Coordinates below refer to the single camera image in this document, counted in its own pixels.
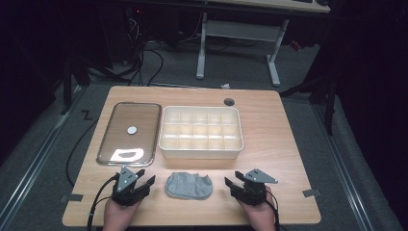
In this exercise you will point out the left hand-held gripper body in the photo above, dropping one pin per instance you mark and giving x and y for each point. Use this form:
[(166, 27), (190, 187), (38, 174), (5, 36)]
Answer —
[(127, 192)]

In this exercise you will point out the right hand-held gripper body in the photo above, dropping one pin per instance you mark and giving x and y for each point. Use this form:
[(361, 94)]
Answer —
[(253, 192)]

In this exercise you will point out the grey cloth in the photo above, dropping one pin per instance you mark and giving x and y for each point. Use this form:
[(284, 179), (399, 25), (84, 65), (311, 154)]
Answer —
[(189, 186)]

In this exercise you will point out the person's right hand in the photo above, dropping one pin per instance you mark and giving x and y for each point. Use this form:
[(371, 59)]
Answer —
[(263, 216)]

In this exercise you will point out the person's left hand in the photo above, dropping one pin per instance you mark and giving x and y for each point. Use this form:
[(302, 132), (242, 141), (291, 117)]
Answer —
[(117, 216)]

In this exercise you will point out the transparent box lid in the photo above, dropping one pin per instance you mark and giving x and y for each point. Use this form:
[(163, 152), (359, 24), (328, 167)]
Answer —
[(131, 141)]

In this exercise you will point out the grey tape piece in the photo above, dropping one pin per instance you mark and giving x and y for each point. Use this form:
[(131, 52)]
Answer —
[(73, 198), (311, 192)]

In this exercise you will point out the white divided storage box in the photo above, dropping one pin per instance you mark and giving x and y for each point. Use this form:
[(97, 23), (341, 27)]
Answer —
[(200, 133)]

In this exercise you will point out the white paper scrap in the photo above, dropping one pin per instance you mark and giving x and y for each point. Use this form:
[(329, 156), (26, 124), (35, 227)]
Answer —
[(225, 86)]

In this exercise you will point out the black metal stand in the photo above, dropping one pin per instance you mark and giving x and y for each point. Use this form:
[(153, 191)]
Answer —
[(324, 96), (69, 86)]

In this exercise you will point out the small red object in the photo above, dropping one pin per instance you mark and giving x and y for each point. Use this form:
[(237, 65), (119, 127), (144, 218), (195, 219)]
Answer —
[(295, 45)]

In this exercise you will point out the metal floor rail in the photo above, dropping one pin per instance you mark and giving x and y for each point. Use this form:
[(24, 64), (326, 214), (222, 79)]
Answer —
[(35, 154), (343, 166)]

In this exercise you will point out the white frame desk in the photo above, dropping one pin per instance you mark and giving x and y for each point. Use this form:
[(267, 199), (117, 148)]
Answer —
[(239, 32)]

